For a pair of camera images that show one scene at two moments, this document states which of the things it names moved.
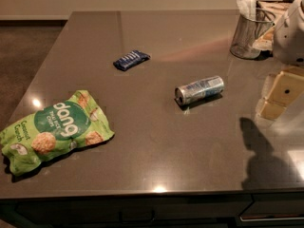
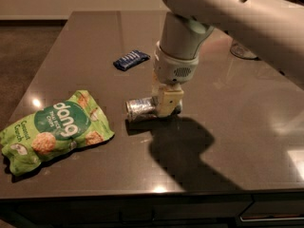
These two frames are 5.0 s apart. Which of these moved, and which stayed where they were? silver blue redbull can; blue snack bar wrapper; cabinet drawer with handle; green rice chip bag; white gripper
Moved: white gripper; silver blue redbull can
Stayed: blue snack bar wrapper; green rice chip bag; cabinet drawer with handle
